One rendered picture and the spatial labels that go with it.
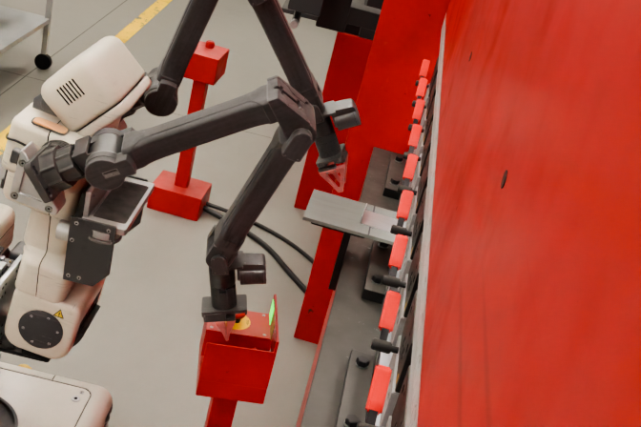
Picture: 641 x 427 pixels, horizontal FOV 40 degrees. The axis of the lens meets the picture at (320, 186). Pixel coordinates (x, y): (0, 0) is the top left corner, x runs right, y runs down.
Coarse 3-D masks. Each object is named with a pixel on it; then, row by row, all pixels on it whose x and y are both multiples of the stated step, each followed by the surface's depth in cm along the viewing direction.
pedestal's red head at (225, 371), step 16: (256, 320) 215; (208, 336) 208; (240, 336) 208; (256, 336) 209; (272, 336) 207; (208, 352) 198; (224, 352) 199; (240, 352) 199; (256, 352) 199; (272, 352) 200; (208, 368) 200; (224, 368) 201; (240, 368) 201; (256, 368) 201; (272, 368) 202; (208, 384) 202; (224, 384) 203; (240, 384) 203; (256, 384) 203; (240, 400) 205; (256, 400) 205
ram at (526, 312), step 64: (512, 0) 115; (576, 0) 71; (640, 0) 52; (448, 64) 205; (512, 64) 98; (576, 64) 64; (640, 64) 48; (448, 128) 157; (512, 128) 85; (576, 128) 59; (640, 128) 45; (448, 192) 127; (512, 192) 76; (576, 192) 54; (640, 192) 42; (448, 256) 107; (512, 256) 68; (576, 256) 50; (640, 256) 39; (448, 320) 92; (512, 320) 62; (576, 320) 46; (640, 320) 37; (448, 384) 81; (512, 384) 56; (576, 384) 43; (640, 384) 35
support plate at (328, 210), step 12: (324, 192) 238; (312, 204) 229; (324, 204) 231; (336, 204) 233; (348, 204) 234; (360, 204) 236; (312, 216) 223; (324, 216) 224; (336, 216) 226; (348, 216) 228; (360, 216) 229; (336, 228) 222; (348, 228) 222; (360, 228) 223; (372, 228) 225; (384, 240) 221
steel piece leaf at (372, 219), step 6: (366, 204) 232; (366, 216) 230; (372, 216) 230; (378, 216) 231; (384, 216) 232; (360, 222) 226; (366, 222) 227; (372, 222) 227; (378, 222) 228; (384, 222) 229; (390, 222) 230; (396, 222) 231; (378, 228) 225; (384, 228) 226; (390, 228) 227
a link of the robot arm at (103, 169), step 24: (240, 96) 165; (264, 96) 162; (288, 96) 164; (192, 120) 165; (216, 120) 164; (240, 120) 164; (264, 120) 164; (288, 120) 163; (312, 120) 166; (144, 144) 166; (168, 144) 167; (192, 144) 167; (96, 168) 167; (120, 168) 167
